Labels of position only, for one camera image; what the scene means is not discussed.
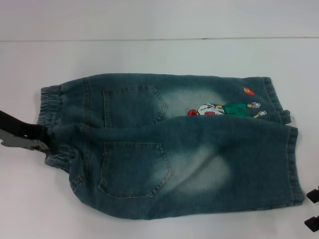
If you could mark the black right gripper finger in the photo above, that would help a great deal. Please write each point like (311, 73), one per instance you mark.
(313, 222)
(314, 194)

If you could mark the blue denim shorts with embroidery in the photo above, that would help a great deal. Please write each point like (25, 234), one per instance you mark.
(154, 149)

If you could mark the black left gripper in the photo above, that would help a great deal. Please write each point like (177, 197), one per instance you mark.
(17, 130)

